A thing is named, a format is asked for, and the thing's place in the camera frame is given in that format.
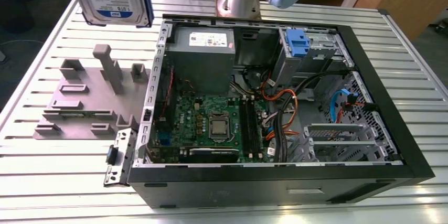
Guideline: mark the grey power supply unit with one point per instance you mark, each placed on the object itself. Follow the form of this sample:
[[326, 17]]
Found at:
[[203, 72]]

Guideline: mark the black graphics card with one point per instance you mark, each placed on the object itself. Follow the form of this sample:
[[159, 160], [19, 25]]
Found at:
[[210, 155]]

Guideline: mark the silver CPU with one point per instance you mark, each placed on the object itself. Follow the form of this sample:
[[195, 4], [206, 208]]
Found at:
[[219, 127]]

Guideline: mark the black blue port plug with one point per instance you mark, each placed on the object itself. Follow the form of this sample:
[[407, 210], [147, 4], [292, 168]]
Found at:
[[112, 154]]

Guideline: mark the green motherboard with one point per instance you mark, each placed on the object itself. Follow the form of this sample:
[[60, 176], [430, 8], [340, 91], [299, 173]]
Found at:
[[188, 108]]

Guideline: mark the grey parts rack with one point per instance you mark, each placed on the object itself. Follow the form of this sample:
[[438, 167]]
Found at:
[[95, 100]]

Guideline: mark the black table corner cap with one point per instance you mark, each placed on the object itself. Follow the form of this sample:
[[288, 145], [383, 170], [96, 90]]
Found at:
[[383, 12]]

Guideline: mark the metal slot retainer bracket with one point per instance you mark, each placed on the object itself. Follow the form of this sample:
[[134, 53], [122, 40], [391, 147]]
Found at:
[[123, 140]]

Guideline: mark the CPU socket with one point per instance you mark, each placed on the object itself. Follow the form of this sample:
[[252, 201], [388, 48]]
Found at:
[[219, 116]]

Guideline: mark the black open PC case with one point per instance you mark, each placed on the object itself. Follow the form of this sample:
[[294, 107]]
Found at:
[[244, 182]]

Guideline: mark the metal disk bay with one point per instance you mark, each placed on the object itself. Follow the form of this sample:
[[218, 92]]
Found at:
[[336, 143]]

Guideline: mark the black RAM slot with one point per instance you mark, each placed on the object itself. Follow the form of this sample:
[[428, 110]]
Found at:
[[251, 127], [247, 127]]

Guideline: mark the metal optical drive cage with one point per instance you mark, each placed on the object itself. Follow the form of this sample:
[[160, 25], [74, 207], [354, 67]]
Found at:
[[300, 69]]

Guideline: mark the black chair wheel base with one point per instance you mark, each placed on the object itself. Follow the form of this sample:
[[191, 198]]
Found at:
[[440, 24]]

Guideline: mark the green RAM stick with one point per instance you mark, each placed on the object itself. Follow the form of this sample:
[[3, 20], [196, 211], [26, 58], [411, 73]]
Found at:
[[75, 115]]

